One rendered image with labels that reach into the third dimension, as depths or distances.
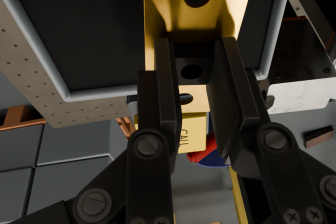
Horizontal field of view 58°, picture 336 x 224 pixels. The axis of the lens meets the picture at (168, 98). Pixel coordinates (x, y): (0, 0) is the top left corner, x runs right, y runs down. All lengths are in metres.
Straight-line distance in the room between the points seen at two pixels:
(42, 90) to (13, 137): 1.22
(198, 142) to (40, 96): 0.77
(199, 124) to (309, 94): 0.22
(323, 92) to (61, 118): 0.84
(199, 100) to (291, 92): 0.28
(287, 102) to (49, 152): 1.66
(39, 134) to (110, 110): 1.10
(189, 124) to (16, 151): 1.89
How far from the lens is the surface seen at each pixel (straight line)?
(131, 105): 0.26
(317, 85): 0.43
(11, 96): 2.24
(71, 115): 1.06
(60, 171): 1.86
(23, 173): 1.97
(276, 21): 0.18
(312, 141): 2.92
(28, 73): 0.93
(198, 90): 0.15
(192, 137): 0.27
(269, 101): 0.41
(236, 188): 3.13
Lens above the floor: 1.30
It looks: 38 degrees down
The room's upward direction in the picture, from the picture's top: 175 degrees clockwise
